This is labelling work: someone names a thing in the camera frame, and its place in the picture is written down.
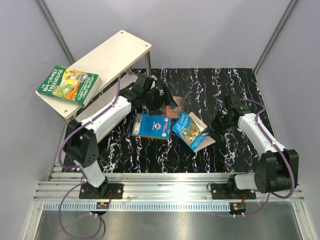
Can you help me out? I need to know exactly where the blue paperback book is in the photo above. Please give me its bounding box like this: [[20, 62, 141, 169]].
[[131, 113, 172, 140]]

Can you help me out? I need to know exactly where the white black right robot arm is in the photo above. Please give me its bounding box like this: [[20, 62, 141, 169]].
[[203, 94, 299, 199]]

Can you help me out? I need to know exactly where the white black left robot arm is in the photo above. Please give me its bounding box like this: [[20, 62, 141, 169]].
[[60, 73, 177, 199]]

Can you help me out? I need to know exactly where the white two-tier shelf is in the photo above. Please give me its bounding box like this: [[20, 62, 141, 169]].
[[35, 29, 156, 146]]

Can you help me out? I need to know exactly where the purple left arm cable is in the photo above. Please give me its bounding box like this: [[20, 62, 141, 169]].
[[57, 71, 141, 238]]

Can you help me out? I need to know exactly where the aluminium rail frame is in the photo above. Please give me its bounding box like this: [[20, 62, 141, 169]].
[[23, 164, 318, 240]]

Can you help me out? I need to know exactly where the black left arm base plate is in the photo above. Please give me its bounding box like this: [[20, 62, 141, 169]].
[[79, 183, 124, 200]]

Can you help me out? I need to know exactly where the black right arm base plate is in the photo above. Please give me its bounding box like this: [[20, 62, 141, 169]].
[[209, 183, 257, 200]]

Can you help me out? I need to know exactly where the blue 26-storey treehouse book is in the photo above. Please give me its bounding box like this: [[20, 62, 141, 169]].
[[172, 111, 216, 153]]

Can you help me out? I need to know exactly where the dark green 104-storey treehouse book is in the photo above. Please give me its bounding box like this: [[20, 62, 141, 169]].
[[36, 65, 102, 107]]

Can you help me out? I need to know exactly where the dark tale of two cities book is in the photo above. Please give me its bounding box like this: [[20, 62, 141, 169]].
[[158, 95, 186, 120]]

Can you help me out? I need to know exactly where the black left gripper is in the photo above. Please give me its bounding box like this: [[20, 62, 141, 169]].
[[143, 84, 178, 117]]

